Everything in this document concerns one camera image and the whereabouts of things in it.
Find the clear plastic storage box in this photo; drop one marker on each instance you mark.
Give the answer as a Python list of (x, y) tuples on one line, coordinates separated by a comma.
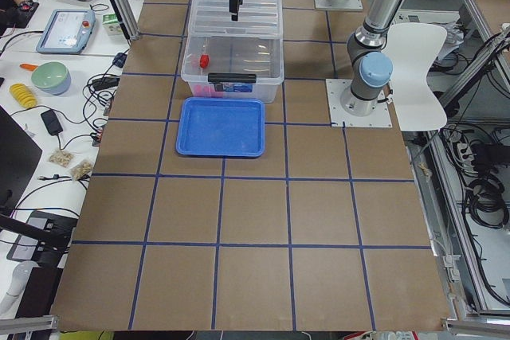
[(241, 67)]

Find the red block cluster in box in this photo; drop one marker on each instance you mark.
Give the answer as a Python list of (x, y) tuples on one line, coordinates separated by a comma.
[(206, 90)]

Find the green white carton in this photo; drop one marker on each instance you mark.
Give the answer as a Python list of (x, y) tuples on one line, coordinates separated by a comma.
[(111, 25)]

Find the blue plastic tray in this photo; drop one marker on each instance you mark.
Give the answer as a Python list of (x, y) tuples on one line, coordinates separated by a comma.
[(214, 127)]

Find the near teach pendant tablet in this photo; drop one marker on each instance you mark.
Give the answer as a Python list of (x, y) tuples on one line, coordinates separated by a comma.
[(67, 32)]

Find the green bowl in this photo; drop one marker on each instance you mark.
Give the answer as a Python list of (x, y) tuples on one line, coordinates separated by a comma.
[(53, 78)]

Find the white chair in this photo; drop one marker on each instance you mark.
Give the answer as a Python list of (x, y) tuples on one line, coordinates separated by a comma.
[(412, 48)]

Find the orange small object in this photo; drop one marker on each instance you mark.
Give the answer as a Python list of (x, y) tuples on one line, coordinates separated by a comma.
[(30, 67)]

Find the black power adapter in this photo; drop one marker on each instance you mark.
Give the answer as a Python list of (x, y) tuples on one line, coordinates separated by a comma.
[(51, 122)]

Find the snack bag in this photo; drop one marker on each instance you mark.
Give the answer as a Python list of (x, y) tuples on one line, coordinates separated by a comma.
[(81, 170), (61, 158)]

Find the yellow ridged toy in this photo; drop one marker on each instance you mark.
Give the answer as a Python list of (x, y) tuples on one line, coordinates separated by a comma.
[(23, 95)]

